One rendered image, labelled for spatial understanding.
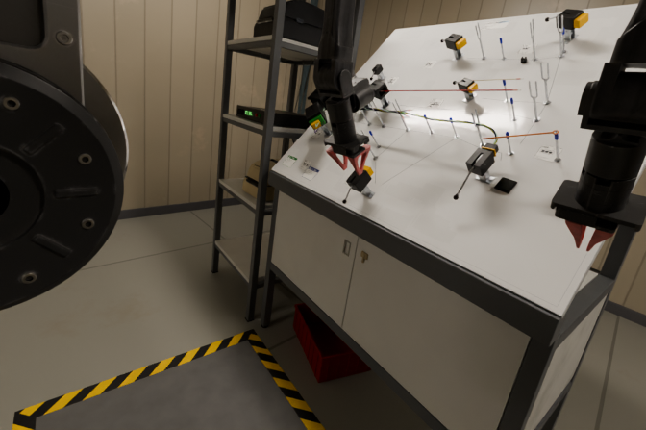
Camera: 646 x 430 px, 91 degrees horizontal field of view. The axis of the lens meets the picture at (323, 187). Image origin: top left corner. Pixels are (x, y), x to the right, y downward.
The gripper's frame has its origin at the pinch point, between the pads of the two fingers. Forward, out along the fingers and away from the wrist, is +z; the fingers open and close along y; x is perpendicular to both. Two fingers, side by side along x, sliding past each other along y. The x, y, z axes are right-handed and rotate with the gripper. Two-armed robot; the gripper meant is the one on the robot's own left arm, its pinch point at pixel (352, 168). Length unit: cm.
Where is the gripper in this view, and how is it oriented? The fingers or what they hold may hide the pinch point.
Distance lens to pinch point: 85.3
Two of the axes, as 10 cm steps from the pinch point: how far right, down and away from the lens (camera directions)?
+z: 2.3, 7.9, 5.6
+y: -6.9, -2.8, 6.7
